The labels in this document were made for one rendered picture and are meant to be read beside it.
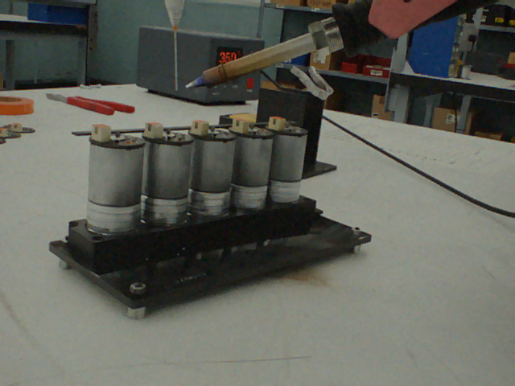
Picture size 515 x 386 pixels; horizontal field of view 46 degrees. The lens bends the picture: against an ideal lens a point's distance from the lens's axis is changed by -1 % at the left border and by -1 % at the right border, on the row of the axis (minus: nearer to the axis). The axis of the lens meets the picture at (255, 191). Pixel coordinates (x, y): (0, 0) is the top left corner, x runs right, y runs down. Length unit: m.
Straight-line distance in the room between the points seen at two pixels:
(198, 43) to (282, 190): 0.52
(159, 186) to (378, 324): 0.12
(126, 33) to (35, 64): 0.92
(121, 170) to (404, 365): 0.14
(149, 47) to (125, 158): 0.66
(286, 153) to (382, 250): 0.08
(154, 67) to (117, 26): 5.52
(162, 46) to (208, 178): 0.60
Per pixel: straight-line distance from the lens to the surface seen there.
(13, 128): 0.60
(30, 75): 6.16
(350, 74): 4.62
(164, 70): 0.90
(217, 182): 0.31
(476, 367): 0.26
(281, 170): 0.35
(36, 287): 0.28
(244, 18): 5.58
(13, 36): 3.32
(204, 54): 0.84
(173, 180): 0.29
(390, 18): 0.27
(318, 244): 0.33
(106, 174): 0.28
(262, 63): 0.28
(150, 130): 0.29
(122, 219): 0.28
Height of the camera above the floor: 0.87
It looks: 15 degrees down
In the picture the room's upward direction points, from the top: 6 degrees clockwise
